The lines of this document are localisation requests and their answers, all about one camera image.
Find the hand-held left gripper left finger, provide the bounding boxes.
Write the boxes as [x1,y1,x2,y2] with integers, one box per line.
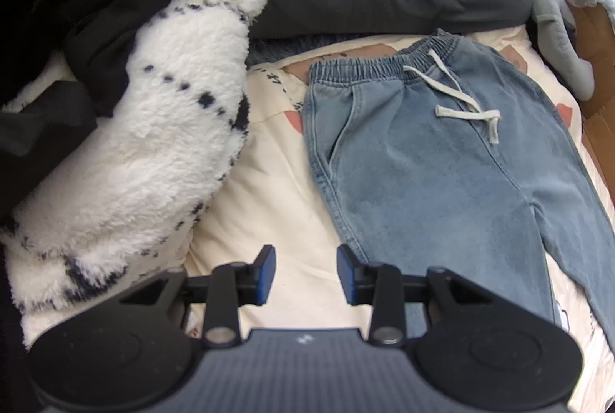
[118,245,278,345]

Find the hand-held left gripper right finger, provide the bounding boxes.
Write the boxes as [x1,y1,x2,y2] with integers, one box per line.
[336,244,500,345]

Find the blue denim pants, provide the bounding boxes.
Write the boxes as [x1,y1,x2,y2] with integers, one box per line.
[303,29,615,353]

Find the bear printed bed sheet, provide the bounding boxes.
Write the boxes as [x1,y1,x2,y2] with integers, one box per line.
[0,29,615,413]

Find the white fluffy spotted blanket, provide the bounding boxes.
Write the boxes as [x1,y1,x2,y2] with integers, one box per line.
[0,0,273,347]

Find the grey plush toy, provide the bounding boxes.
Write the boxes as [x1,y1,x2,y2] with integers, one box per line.
[531,0,597,101]

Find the brown cardboard sheet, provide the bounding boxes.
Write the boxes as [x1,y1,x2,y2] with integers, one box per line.
[569,2,615,188]

